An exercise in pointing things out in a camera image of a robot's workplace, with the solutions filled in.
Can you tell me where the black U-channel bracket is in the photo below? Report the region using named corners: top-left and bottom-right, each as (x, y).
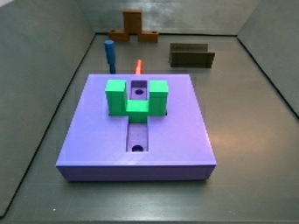
top-left (169, 43), bottom-right (214, 68)

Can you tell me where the brown T-shaped block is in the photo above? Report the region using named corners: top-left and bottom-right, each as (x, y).
top-left (107, 9), bottom-right (158, 43)

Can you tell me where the green U-shaped block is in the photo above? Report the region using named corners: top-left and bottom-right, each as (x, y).
top-left (105, 80), bottom-right (168, 123)

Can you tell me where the purple base board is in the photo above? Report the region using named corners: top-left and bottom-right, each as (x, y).
top-left (55, 74), bottom-right (216, 181)

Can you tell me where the red cylindrical peg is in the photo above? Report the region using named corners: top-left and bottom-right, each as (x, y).
top-left (134, 59), bottom-right (142, 74)

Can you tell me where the blue cylindrical peg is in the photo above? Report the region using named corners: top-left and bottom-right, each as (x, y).
top-left (103, 40), bottom-right (115, 74)

